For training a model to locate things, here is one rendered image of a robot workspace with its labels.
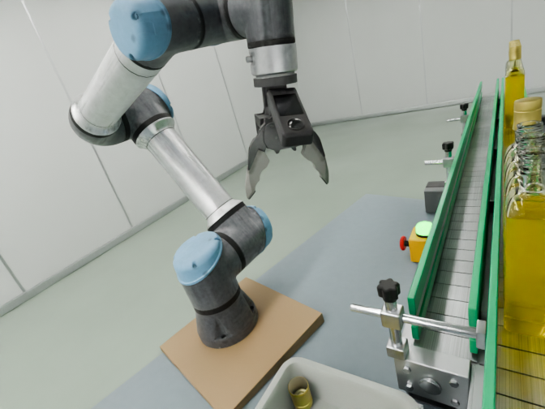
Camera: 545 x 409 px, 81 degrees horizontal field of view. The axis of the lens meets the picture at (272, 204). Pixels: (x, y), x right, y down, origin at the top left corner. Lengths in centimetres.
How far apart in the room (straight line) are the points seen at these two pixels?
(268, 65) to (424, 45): 592
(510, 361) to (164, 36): 62
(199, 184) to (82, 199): 314
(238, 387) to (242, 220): 35
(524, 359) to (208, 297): 54
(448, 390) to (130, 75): 65
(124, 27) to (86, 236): 350
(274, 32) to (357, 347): 60
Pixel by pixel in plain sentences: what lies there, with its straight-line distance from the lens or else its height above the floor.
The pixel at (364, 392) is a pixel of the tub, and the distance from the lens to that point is 58.
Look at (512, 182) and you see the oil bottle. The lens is 53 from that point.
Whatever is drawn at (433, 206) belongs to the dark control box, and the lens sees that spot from 115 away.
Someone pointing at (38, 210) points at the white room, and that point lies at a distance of 375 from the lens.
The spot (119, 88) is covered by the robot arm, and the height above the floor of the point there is 134.
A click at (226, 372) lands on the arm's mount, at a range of 75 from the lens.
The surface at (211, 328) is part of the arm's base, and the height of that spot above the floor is 82.
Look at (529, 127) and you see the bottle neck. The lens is 57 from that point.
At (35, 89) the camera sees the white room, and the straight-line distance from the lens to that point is 388.
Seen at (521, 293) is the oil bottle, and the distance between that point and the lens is 54.
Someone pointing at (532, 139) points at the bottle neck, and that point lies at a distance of 52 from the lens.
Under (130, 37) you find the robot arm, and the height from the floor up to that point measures 139.
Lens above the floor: 130
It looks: 22 degrees down
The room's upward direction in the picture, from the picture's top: 16 degrees counter-clockwise
